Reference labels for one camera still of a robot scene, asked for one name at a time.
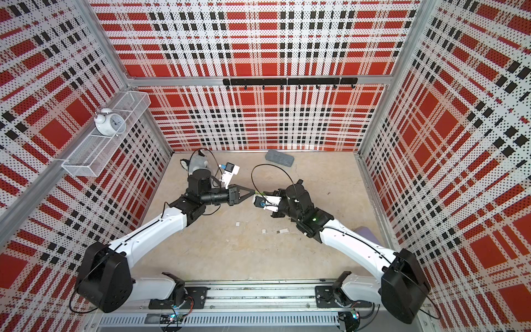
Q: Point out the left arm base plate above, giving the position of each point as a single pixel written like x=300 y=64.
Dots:
x=184 y=298

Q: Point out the white wire basket shelf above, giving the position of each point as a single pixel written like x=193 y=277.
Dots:
x=94 y=152

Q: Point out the husky plush toy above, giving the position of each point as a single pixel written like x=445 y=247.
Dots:
x=197 y=161

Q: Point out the lavender tray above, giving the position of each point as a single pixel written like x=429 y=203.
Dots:
x=366 y=233

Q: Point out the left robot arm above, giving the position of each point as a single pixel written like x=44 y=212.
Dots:
x=104 y=278

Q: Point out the white alarm clock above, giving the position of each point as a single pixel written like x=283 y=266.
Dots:
x=109 y=123

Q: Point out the grey rectangular box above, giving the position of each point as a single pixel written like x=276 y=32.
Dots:
x=279 y=158

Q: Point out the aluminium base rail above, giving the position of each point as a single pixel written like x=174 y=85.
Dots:
x=298 y=295

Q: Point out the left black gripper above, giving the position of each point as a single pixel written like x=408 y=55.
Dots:
x=234 y=192

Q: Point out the black hook rail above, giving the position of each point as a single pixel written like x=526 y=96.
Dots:
x=289 y=81

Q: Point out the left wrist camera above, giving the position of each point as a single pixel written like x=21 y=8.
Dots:
x=228 y=171

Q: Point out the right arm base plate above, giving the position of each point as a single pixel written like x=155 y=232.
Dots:
x=333 y=297

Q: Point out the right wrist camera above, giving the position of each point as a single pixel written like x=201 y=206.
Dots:
x=270 y=203

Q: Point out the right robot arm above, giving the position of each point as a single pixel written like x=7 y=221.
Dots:
x=399 y=283

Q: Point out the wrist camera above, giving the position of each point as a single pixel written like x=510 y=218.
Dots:
x=228 y=171
x=270 y=203

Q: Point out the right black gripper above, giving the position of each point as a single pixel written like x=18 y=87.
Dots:
x=277 y=214

